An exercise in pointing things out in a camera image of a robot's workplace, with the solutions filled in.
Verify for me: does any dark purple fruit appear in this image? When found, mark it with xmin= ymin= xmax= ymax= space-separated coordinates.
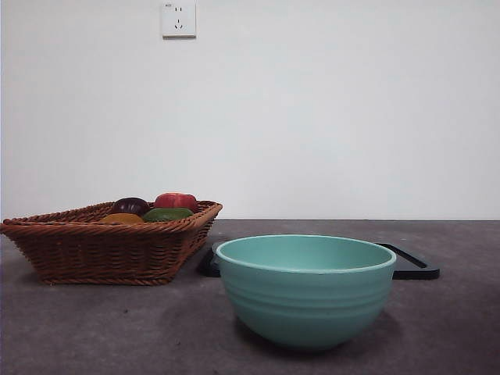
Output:
xmin=111 ymin=196 xmax=152 ymax=216

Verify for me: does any teal ribbed bowl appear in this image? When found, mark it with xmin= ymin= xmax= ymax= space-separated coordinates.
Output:
xmin=215 ymin=234 xmax=398 ymax=352

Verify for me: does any brown kiwi fruit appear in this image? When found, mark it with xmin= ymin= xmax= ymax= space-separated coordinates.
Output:
xmin=98 ymin=212 xmax=145 ymax=225

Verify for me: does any brown wicker basket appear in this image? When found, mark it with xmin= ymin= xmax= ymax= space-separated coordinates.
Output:
xmin=0 ymin=199 xmax=224 ymax=286

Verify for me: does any green avocado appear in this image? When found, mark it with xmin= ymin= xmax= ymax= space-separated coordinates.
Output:
xmin=141 ymin=206 xmax=195 ymax=223

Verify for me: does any black rectangular tray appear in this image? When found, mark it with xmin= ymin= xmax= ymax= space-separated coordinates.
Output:
xmin=198 ymin=241 xmax=441 ymax=280

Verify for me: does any white wall socket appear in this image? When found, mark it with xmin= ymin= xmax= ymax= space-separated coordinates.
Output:
xmin=162 ymin=0 xmax=198 ymax=39

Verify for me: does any red fruit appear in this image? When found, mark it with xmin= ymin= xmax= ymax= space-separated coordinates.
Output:
xmin=154 ymin=191 xmax=199 ymax=212

